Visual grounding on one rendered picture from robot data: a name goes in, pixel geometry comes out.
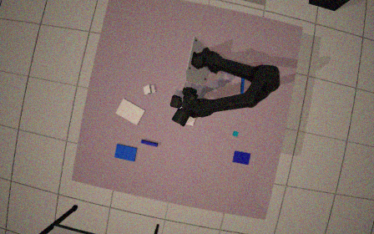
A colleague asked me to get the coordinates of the blue flat plate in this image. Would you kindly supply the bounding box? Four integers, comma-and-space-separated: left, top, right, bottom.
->
114, 144, 137, 161

